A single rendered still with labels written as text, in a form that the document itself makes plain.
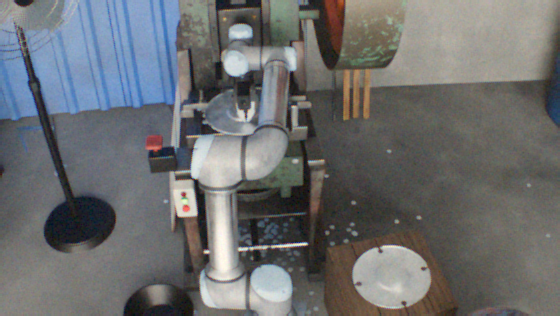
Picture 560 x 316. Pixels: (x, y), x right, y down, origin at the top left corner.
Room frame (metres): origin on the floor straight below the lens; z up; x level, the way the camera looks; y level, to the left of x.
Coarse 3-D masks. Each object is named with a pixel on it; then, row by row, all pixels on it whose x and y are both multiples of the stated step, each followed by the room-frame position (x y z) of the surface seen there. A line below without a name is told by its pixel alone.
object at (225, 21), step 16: (224, 0) 1.84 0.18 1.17; (240, 0) 1.81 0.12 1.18; (256, 0) 1.83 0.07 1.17; (224, 16) 1.76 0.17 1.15; (240, 16) 1.76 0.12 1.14; (256, 16) 1.77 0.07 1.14; (224, 32) 1.76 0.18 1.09; (256, 32) 1.77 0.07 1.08; (224, 48) 1.76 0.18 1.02; (224, 80) 1.76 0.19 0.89; (256, 80) 1.74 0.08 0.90
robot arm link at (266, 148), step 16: (272, 48) 1.55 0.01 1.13; (288, 48) 1.55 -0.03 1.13; (272, 64) 1.48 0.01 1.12; (288, 64) 1.50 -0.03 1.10; (272, 80) 1.41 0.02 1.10; (288, 80) 1.44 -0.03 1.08; (272, 96) 1.35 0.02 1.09; (272, 112) 1.29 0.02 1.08; (256, 128) 1.24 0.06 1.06; (272, 128) 1.22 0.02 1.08; (256, 144) 1.16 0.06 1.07; (272, 144) 1.17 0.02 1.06; (256, 160) 1.13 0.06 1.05; (272, 160) 1.14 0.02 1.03; (256, 176) 1.12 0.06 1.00
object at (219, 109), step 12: (216, 96) 1.81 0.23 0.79; (216, 108) 1.74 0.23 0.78; (228, 108) 1.73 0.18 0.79; (216, 120) 1.67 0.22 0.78; (228, 120) 1.67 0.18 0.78; (240, 120) 1.66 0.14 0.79; (252, 120) 1.66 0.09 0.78; (228, 132) 1.59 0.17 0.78; (240, 132) 1.59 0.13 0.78; (252, 132) 1.59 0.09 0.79
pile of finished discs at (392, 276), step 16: (368, 256) 1.38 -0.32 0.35; (384, 256) 1.38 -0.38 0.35; (400, 256) 1.38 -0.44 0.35; (416, 256) 1.37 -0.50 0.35; (352, 272) 1.31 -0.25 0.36; (368, 272) 1.31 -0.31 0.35; (384, 272) 1.30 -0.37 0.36; (400, 272) 1.29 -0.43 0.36; (416, 272) 1.29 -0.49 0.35; (368, 288) 1.23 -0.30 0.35; (384, 288) 1.23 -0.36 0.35; (400, 288) 1.22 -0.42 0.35; (416, 288) 1.22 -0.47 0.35; (384, 304) 1.16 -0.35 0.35; (400, 304) 1.15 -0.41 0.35
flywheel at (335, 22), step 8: (328, 0) 2.02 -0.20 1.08; (336, 0) 1.98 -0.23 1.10; (344, 0) 1.83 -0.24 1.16; (328, 8) 1.99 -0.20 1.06; (336, 8) 1.97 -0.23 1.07; (344, 8) 1.83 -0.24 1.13; (328, 16) 1.95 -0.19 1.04; (336, 16) 1.94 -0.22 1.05; (328, 24) 1.94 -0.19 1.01; (336, 24) 1.89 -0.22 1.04; (328, 32) 1.94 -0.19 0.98; (336, 32) 1.83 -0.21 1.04; (336, 40) 1.78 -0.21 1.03; (336, 48) 1.77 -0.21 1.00
